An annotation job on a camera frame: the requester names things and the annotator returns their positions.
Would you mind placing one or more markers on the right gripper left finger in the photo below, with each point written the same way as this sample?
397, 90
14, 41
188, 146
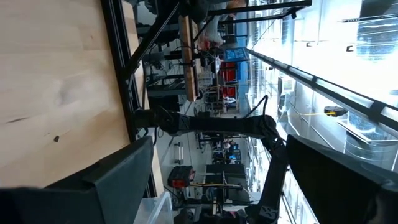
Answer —
77, 199

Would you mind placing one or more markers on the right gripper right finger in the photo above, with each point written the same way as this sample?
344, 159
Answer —
342, 186

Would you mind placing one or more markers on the clear plastic bin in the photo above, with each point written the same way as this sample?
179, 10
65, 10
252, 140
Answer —
149, 211

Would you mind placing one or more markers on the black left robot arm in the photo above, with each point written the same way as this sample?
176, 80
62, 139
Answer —
217, 124

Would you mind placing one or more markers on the small black debris piece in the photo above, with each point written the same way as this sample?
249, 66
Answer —
56, 138

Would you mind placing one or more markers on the red tool cabinet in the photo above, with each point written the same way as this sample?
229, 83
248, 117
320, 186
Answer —
230, 74

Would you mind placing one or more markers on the blue monitor screen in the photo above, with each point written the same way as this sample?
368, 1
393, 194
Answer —
236, 54

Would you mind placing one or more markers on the wooden background desk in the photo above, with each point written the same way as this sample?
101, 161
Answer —
188, 62

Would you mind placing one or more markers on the person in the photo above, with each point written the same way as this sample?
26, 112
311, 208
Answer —
214, 31

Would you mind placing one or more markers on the black aluminium table frame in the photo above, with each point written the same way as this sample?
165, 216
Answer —
119, 62

